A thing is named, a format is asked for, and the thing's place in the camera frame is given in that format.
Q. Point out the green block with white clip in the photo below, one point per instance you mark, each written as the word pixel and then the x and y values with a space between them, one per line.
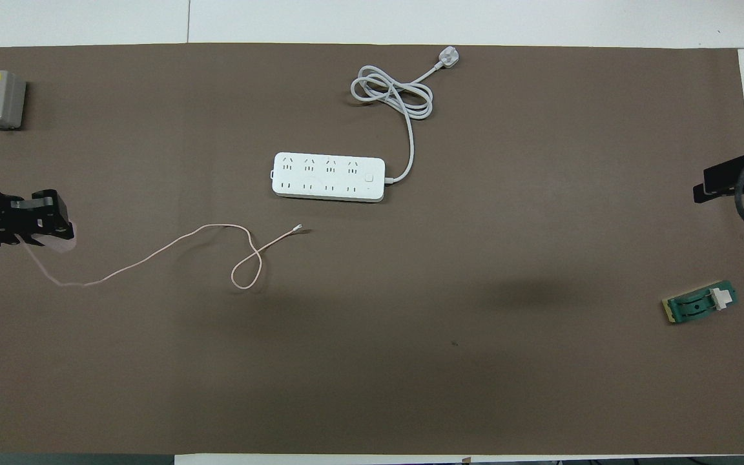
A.
pixel 698 303

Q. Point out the brown table mat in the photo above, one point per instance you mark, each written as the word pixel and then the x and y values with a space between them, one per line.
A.
pixel 372 361

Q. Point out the white power strip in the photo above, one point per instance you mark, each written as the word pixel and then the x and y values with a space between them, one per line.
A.
pixel 327 177

